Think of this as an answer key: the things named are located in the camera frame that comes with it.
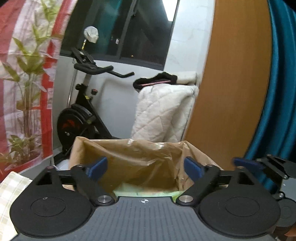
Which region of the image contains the black exercise bike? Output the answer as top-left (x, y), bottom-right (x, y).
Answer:
top-left (57, 48), bottom-right (134, 159)

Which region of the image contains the black pink-striped garment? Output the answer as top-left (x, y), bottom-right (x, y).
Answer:
top-left (133, 72), bottom-right (178, 90)

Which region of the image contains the red plant printed backdrop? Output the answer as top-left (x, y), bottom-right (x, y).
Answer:
top-left (1, 1), bottom-right (76, 179)

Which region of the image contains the teal curtain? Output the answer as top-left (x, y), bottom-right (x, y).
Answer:
top-left (244, 0), bottom-right (296, 193)

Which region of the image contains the checked bunny tablecloth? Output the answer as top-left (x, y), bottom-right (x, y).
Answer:
top-left (0, 172), bottom-right (32, 241)

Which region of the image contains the brown cardboard box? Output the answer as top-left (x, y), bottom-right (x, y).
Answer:
top-left (69, 137), bottom-right (215, 196)

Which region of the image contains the dark window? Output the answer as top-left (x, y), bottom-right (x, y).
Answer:
top-left (60, 0), bottom-right (179, 70)

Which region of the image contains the white quilted blanket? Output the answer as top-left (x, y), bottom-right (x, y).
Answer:
top-left (131, 83), bottom-right (199, 143)

